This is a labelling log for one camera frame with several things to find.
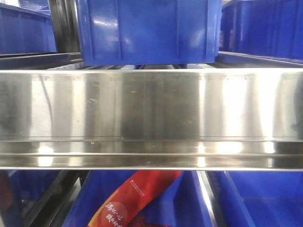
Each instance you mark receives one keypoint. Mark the dark blue bin upper right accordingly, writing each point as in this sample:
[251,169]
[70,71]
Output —
[263,27]

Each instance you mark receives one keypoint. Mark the metal shelf divider lower right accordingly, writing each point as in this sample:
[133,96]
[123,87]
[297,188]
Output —
[209,198]

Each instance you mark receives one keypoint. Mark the dark blue bin lower left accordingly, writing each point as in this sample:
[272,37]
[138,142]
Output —
[31,184]

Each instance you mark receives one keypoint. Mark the metal shelf divider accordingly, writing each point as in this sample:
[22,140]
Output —
[49,210]
[209,198]

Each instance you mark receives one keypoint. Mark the red printed snack bag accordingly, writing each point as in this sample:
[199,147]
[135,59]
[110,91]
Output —
[132,196]

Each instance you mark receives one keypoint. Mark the dark blue bin upper left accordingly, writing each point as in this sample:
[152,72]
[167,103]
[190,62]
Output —
[25,31]

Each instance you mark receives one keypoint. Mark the metal shelf divider lower left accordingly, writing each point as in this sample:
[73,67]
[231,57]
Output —
[49,210]

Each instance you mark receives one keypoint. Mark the stainless steel shelf rail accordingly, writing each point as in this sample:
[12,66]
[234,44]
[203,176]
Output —
[201,119]

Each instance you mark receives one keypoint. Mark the dark blue bin lower middle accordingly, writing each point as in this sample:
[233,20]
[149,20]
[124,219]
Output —
[181,205]

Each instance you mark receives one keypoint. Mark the dark blue bin lower right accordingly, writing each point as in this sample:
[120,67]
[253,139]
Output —
[260,199]

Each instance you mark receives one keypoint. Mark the dark blue bin upper middle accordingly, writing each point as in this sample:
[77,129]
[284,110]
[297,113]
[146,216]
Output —
[145,32]

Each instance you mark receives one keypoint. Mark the dark blue bin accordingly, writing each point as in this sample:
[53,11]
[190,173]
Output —
[181,205]
[25,31]
[263,27]
[31,184]
[260,199]
[145,32]

